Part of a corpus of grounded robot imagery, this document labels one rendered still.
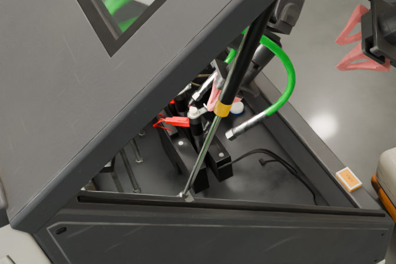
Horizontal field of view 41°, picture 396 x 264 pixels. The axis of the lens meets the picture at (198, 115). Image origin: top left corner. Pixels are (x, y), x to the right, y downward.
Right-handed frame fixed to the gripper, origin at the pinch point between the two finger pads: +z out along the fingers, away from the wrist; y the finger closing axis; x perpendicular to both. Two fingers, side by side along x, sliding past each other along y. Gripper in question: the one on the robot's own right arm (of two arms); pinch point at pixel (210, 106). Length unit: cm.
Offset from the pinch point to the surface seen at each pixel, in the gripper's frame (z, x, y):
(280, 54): -22.5, 11.6, 5.5
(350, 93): 23, -88, -133
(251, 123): -6.5, 10.3, -1.8
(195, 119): 3.4, 1.7, 2.1
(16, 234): -4, 42, 43
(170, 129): 13.7, -5.9, -0.3
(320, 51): 24, -121, -131
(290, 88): -17.4, 11.7, -1.7
